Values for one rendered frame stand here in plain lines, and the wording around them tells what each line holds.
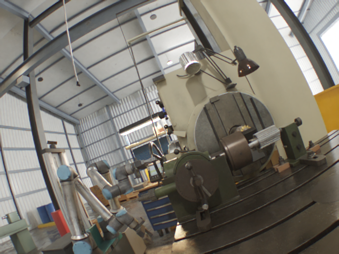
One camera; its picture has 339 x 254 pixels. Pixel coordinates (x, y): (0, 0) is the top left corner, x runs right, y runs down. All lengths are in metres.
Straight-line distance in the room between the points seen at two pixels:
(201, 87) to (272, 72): 0.58
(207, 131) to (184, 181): 0.50
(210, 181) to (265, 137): 0.39
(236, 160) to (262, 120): 0.47
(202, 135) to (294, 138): 0.57
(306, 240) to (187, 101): 1.14
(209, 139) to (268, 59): 0.81
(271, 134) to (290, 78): 0.70
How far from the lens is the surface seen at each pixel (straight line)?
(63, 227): 4.90
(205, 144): 1.22
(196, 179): 0.78
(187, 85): 1.39
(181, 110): 1.35
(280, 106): 1.51
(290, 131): 1.09
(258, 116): 1.31
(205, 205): 0.73
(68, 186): 1.51
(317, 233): 0.54
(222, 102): 1.25
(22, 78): 6.80
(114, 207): 2.11
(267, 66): 1.57
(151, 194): 0.87
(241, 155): 0.94
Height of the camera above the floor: 1.33
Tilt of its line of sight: 7 degrees up
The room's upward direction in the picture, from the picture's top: 22 degrees counter-clockwise
